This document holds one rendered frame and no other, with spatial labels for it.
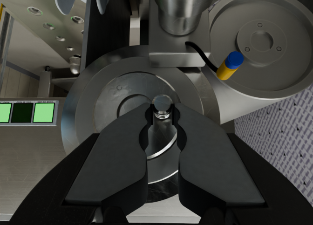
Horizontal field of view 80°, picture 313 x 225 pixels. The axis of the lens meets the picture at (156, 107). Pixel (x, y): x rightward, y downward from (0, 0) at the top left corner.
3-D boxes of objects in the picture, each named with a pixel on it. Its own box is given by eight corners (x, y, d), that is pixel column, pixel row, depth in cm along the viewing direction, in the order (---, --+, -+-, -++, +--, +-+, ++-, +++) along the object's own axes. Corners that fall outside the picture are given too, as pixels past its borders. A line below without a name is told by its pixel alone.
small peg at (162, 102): (175, 96, 13) (169, 116, 12) (173, 105, 15) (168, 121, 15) (155, 91, 13) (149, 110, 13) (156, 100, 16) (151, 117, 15)
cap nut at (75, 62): (79, 56, 52) (78, 71, 51) (85, 62, 56) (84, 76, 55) (66, 56, 52) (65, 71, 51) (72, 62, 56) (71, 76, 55)
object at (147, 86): (91, 74, 16) (177, 66, 16) (98, 82, 18) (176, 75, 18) (91, 164, 15) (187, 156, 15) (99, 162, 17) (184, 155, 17)
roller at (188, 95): (199, 53, 18) (209, 183, 15) (177, 108, 43) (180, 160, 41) (78, 57, 18) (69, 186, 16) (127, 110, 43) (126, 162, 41)
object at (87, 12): (96, -67, 23) (84, 76, 19) (129, 40, 46) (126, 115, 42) (92, -67, 23) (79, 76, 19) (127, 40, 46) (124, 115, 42)
